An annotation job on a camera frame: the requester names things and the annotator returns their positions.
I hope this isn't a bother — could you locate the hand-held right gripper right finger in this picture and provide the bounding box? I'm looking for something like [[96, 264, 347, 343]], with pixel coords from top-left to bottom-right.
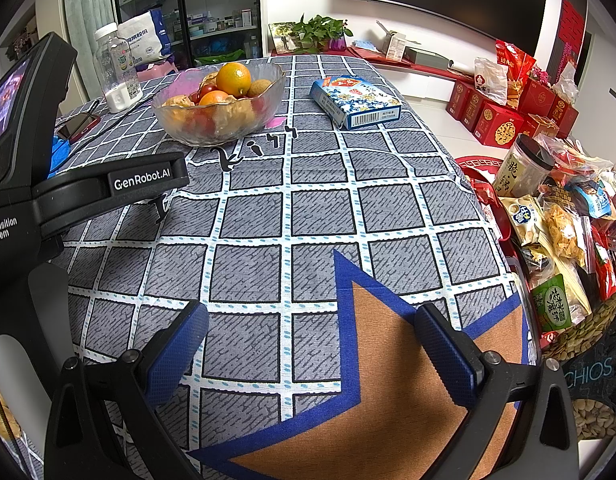
[[414, 302, 581, 480]]

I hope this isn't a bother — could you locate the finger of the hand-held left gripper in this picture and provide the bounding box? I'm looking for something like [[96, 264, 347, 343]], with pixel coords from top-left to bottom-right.
[[33, 152, 190, 238]]

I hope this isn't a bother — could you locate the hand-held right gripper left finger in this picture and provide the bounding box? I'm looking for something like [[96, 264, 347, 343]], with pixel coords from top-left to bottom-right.
[[44, 299, 210, 480]]

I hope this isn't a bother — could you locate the clear glass bowl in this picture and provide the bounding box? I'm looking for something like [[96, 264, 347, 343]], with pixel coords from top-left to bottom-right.
[[152, 62, 287, 147]]

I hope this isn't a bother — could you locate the small orange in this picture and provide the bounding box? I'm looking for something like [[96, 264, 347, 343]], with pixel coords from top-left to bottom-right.
[[198, 90, 236, 107]]

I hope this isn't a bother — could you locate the large yellow-orange orange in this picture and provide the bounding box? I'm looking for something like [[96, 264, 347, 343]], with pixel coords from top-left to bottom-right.
[[216, 61, 252, 97]]

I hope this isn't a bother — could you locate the red smartphone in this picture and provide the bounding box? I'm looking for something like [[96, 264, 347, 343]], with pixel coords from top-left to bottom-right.
[[56, 114, 101, 142]]

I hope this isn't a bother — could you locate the clear bottle with white powder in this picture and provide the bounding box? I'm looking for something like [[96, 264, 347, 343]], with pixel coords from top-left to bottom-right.
[[94, 22, 144, 114]]

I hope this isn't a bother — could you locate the black pistachio bag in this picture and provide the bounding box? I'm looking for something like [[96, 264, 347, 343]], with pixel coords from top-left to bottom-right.
[[538, 305, 616, 456]]

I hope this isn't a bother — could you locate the grey-green curtain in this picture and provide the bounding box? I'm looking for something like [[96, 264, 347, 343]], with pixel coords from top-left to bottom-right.
[[63, 0, 119, 101]]

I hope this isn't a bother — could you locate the white printed bag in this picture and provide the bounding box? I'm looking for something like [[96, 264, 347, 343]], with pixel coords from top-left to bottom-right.
[[117, 10, 171, 66]]

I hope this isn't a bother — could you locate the pile of snack packets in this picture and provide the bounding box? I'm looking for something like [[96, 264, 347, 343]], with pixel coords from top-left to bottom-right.
[[468, 135, 616, 341]]

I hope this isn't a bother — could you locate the grey checked tablecloth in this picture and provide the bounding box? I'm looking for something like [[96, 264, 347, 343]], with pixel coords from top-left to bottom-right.
[[0, 54, 531, 480]]

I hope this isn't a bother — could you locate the jar with black lid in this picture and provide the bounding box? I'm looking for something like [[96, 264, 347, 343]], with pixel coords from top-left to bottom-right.
[[493, 134, 556, 196]]

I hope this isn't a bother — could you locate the red gift box gold medallion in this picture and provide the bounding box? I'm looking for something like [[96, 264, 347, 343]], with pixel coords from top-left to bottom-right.
[[470, 100, 524, 147]]

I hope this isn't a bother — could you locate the blue patterned carton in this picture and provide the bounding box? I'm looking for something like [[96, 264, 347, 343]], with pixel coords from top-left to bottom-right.
[[309, 76, 403, 131]]

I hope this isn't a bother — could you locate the white snack bag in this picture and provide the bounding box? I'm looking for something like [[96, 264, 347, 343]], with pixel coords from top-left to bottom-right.
[[474, 57, 509, 106]]

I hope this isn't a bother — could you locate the potted green plant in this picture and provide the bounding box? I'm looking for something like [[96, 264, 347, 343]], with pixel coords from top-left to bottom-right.
[[290, 14, 350, 52]]

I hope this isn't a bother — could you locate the red snack bag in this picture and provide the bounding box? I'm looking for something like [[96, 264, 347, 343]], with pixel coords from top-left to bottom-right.
[[495, 40, 536, 108]]

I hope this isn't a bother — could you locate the grey flat box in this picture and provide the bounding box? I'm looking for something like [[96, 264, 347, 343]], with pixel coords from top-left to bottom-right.
[[405, 46, 449, 71]]

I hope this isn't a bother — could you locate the white cardboard box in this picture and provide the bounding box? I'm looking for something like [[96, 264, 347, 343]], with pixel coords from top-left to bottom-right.
[[377, 21, 409, 58]]

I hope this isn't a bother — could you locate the photo frame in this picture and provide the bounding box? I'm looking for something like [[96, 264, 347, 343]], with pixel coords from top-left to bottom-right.
[[269, 22, 301, 56]]

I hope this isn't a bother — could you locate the red wall banner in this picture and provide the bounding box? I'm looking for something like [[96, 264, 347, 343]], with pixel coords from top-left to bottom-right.
[[548, 0, 589, 91]]

